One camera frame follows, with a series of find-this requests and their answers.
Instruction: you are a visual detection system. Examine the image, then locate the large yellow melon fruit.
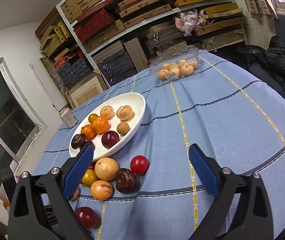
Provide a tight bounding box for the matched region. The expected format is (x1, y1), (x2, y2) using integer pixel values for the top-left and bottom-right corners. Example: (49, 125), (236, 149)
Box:
(94, 158), (119, 181)

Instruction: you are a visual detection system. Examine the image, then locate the yellow orange tomato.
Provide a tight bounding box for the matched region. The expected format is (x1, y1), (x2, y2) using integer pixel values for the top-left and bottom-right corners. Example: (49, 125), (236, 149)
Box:
(88, 113), (98, 124)

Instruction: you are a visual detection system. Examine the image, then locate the dark red plum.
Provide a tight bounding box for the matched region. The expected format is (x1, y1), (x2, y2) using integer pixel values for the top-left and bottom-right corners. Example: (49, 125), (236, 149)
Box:
(75, 206), (100, 229)
(101, 131), (120, 149)

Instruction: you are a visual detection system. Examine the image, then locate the pale peach fruit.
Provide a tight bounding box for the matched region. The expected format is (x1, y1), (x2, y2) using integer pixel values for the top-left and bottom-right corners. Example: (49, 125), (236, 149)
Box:
(100, 106), (114, 120)

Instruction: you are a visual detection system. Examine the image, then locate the framed cardboard panel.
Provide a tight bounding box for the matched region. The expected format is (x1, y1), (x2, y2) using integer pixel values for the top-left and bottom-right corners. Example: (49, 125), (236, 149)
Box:
(66, 69), (107, 109)

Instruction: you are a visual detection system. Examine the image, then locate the orange mandarin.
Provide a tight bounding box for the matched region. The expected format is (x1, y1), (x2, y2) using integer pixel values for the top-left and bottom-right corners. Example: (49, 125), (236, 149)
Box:
(92, 116), (110, 134)
(81, 124), (97, 140)

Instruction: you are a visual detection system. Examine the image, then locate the pink cloth bundle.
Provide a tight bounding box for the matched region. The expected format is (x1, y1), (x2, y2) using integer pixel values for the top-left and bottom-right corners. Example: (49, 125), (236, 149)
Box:
(174, 9), (206, 37)

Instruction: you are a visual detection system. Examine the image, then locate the small dark mangosteen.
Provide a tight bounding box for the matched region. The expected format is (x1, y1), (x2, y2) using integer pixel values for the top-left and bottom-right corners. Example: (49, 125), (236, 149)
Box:
(115, 168), (138, 193)

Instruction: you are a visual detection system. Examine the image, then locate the large dark mangosteen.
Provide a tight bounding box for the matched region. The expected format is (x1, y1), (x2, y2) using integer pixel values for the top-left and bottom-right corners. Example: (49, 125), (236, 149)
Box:
(70, 133), (87, 150)

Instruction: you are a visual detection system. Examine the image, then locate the white oval plate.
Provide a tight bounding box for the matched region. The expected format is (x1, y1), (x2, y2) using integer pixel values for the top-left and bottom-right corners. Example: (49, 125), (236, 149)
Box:
(69, 92), (146, 161)

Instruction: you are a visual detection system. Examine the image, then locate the clear plastic fruit box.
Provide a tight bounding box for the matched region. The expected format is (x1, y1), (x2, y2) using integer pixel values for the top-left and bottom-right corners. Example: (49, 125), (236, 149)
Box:
(149, 45), (200, 81)

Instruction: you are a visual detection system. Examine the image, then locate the white drink can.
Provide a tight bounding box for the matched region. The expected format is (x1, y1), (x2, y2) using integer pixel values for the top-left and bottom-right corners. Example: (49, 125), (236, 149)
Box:
(59, 107), (78, 128)

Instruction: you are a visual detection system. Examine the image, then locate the red tomato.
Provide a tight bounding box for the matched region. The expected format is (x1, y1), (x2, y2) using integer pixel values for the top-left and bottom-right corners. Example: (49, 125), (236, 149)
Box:
(130, 155), (149, 174)

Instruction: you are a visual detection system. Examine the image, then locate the white metal shelf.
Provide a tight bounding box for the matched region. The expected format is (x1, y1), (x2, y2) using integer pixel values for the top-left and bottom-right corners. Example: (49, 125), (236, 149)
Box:
(56, 0), (248, 86)

